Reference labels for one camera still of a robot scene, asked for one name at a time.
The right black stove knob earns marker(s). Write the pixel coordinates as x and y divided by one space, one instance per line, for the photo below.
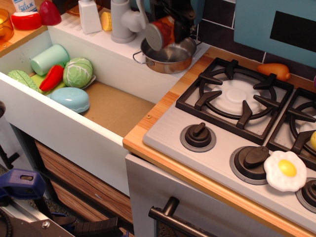
307 195

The orange beans can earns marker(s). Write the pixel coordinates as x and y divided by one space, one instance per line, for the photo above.
160 33

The yellow toy lemon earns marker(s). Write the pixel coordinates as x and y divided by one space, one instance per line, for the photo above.
313 140

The dark red toy fruit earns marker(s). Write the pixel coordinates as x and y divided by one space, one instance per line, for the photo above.
49 14

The light blue toy bowl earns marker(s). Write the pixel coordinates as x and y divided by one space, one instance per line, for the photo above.
73 98

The dark oven door handle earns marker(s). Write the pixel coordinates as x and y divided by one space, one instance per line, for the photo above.
165 216

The black right stove grate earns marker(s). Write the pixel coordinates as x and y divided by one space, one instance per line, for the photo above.
296 126

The lime green toy plate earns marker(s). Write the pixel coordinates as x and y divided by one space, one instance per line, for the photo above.
38 80

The blue clamp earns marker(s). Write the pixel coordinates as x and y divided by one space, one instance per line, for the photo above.
22 184

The mint green cup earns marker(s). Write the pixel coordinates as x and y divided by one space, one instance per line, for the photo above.
54 55

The stainless steel pot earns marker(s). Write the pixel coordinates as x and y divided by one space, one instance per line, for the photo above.
172 59

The orange toy carrot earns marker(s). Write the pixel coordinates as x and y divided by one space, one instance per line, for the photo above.
280 70

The black stove knob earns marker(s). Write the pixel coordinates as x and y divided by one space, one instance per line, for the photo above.
307 195
198 138
247 163

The toy fried egg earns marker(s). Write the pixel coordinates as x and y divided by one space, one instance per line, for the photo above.
285 171

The middle black stove knob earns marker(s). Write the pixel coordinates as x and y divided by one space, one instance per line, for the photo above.
247 163

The toy milk carton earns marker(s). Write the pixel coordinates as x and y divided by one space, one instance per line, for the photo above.
25 5

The grey toy faucet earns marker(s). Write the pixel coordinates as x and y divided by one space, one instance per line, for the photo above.
126 22

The black left stove grate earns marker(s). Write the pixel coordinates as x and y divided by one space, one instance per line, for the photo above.
236 99

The left black stove knob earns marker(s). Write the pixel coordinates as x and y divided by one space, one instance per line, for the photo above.
198 138

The white soap dispenser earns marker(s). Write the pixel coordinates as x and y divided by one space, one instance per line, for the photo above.
89 16

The red toy pepper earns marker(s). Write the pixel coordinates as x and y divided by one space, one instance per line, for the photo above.
53 78

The black stove grate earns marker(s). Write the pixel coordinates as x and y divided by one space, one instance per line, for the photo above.
236 99
296 126

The green toy leaf vegetable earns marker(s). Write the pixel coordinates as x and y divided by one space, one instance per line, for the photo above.
23 78

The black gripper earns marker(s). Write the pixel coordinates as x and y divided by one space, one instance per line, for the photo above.
181 10

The orange transparent bowl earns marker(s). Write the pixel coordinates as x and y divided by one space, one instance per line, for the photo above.
6 26

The red toy cheese wheel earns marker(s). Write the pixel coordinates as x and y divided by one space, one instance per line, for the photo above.
26 20

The green toy cabbage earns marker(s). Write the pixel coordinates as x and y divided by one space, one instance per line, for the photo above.
77 72

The yellow toy corn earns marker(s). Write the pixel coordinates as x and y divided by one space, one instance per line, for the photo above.
106 21

